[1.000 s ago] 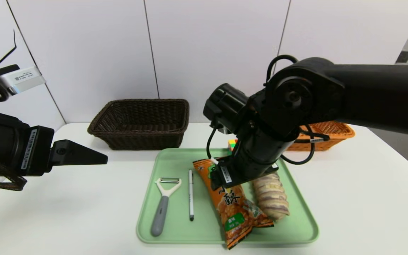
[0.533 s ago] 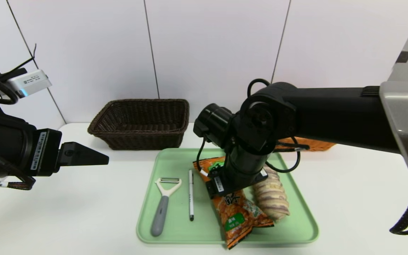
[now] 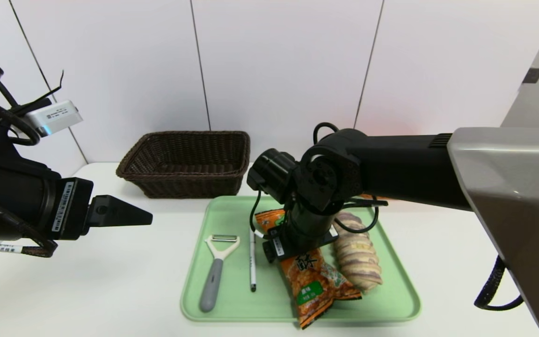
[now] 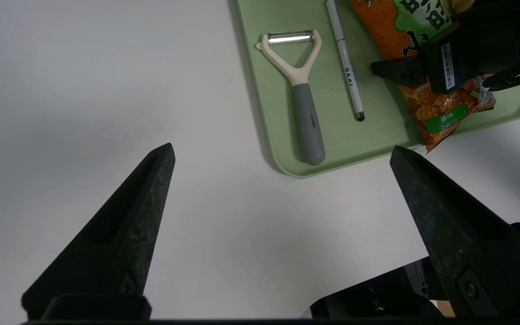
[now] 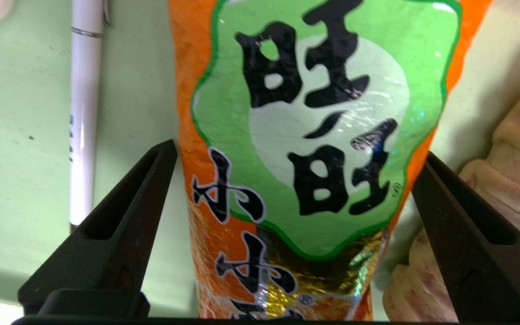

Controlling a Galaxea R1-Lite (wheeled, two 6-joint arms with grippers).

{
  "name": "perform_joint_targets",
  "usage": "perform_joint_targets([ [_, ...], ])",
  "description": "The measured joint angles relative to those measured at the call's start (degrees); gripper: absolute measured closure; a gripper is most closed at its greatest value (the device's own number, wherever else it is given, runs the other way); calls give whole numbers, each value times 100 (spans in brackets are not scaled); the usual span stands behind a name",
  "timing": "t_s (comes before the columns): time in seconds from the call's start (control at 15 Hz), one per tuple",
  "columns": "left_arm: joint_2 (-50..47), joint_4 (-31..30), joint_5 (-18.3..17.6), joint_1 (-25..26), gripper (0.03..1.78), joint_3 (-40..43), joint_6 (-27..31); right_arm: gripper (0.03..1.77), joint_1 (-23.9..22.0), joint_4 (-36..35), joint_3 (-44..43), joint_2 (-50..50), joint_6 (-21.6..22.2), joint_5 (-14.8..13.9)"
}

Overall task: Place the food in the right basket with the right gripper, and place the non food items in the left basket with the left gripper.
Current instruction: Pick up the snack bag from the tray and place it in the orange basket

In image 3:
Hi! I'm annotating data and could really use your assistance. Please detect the light green plastic tray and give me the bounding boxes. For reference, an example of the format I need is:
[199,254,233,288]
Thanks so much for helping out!
[180,195,421,322]

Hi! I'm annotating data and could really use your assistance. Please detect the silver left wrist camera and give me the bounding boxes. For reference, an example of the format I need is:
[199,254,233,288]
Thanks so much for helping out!
[25,100,84,137]

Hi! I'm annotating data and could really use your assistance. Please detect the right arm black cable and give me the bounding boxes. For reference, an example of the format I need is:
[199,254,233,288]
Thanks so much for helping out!
[474,255,524,311]

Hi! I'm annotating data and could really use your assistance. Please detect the purple swirl bread roll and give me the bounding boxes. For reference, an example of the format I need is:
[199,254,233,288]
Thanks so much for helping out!
[333,211,384,293]

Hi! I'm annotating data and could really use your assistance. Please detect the dark brown wicker basket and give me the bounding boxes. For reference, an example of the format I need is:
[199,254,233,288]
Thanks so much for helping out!
[116,131,251,199]

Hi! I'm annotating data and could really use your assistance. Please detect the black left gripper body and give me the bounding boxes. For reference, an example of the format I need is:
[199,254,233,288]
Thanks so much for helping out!
[0,158,94,241]

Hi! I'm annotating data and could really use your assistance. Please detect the orange snack bag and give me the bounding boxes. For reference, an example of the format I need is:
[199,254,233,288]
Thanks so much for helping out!
[254,208,363,330]

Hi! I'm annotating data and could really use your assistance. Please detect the white pen black tip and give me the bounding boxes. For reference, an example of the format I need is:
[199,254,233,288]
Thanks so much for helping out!
[249,228,257,293]

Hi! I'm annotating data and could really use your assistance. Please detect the white peeler grey handle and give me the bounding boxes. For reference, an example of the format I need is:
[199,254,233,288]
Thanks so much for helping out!
[199,234,241,313]

